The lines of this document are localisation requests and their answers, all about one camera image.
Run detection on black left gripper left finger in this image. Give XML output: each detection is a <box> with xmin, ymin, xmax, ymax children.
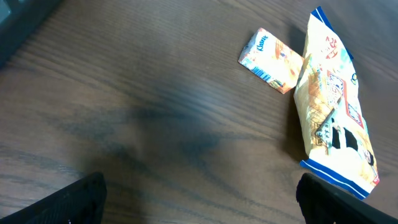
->
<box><xmin>1</xmin><ymin>172</ymin><xmax>107</xmax><ymax>224</ymax></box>

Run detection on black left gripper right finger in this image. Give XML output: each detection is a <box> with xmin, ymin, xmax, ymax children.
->
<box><xmin>296</xmin><ymin>173</ymin><xmax>397</xmax><ymax>224</ymax></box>

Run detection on yellow snack bag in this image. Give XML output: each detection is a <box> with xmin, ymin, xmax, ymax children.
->
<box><xmin>294</xmin><ymin>7</ymin><xmax>379</xmax><ymax>200</ymax></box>

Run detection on orange Kleenex tissue pack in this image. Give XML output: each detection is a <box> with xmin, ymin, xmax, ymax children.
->
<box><xmin>238</xmin><ymin>28</ymin><xmax>303</xmax><ymax>94</ymax></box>

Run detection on dark grey plastic basket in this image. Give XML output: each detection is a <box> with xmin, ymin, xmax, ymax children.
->
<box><xmin>1</xmin><ymin>0</ymin><xmax>62</xmax><ymax>67</ymax></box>

